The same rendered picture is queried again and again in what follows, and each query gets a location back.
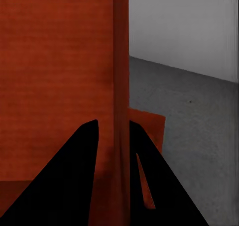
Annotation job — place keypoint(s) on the storage box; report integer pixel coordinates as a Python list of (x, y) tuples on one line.
[(154, 126), (64, 63)]

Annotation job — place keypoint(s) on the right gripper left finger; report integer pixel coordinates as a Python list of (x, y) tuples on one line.
[(60, 195)]

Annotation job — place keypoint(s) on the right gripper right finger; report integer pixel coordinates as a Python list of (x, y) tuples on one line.
[(173, 206)]

